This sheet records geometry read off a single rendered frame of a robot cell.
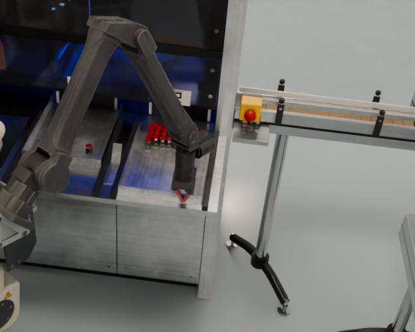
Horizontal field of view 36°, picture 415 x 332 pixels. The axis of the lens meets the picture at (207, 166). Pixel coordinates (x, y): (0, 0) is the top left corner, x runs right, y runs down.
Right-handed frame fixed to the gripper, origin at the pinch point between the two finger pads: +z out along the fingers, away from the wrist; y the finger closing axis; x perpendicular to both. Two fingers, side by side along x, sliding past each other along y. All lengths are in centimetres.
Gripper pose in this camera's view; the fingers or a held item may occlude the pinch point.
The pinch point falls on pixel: (182, 199)
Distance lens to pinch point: 198.1
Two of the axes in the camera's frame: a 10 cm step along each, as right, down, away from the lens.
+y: 0.9, -6.2, 7.8
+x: -9.9, -1.1, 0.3
